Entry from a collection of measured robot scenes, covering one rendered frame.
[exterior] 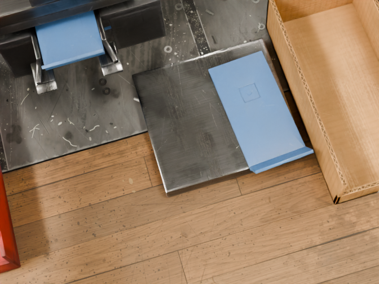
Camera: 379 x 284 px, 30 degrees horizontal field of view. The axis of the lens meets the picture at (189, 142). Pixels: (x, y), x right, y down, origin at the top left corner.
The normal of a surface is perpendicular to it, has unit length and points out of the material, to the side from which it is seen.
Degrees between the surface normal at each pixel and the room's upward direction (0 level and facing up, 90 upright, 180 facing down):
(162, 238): 0
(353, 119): 0
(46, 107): 0
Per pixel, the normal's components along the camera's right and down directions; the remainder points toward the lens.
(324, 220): -0.06, -0.36
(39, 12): 0.28, 0.89
